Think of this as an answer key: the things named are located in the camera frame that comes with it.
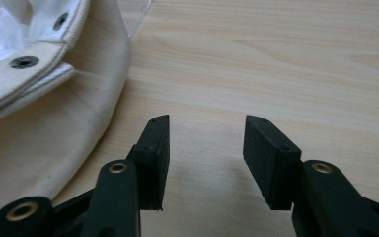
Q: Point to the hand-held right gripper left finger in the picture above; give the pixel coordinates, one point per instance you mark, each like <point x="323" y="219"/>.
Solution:
<point x="151" y="154"/>

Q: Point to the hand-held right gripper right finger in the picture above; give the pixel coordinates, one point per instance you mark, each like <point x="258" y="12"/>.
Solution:
<point x="269" y="158"/>

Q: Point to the cream canvas bag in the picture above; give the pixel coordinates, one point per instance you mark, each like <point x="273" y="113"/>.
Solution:
<point x="79" y="108"/>

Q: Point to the clear plastic sheet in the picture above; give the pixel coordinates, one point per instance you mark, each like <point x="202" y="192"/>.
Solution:
<point x="137" y="20"/>

